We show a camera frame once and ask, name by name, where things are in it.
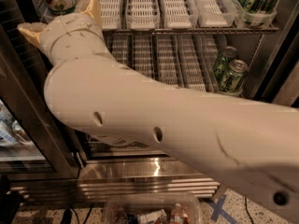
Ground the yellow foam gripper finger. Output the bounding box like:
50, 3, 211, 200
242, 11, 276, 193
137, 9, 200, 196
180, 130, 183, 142
17, 22, 46, 47
76, 0, 103, 28

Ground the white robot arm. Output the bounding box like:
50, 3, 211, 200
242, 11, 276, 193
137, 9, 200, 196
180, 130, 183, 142
17, 0, 299, 223

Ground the glass fridge door left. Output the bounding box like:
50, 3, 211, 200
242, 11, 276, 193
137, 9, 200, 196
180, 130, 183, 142
0, 0, 79, 181

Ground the rear green can middle shelf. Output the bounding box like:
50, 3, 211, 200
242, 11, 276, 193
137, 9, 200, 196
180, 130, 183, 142
213, 46, 237, 81

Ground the green can shelf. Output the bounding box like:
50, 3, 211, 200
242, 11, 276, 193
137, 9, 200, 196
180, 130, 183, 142
219, 60, 249, 93
213, 46, 237, 81

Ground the stainless steel fridge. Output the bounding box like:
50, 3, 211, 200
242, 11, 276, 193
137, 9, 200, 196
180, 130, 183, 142
0, 0, 299, 203

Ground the front green can middle shelf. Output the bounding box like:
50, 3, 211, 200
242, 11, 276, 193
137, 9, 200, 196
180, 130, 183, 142
219, 60, 249, 93

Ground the clear plastic bin on floor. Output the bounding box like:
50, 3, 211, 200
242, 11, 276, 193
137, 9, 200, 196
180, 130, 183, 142
104, 192, 203, 224

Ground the blue tape cross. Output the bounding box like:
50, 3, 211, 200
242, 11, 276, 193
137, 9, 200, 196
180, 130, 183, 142
205, 194, 237, 224

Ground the top wire shelf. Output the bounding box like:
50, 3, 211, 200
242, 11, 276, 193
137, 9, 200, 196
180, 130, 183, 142
103, 24, 278, 36

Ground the black cables left floor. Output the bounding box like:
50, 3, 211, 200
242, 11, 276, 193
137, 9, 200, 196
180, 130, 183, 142
60, 203, 94, 224

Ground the black cable right floor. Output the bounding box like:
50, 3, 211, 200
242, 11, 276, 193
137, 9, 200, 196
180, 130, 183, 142
244, 198, 255, 224

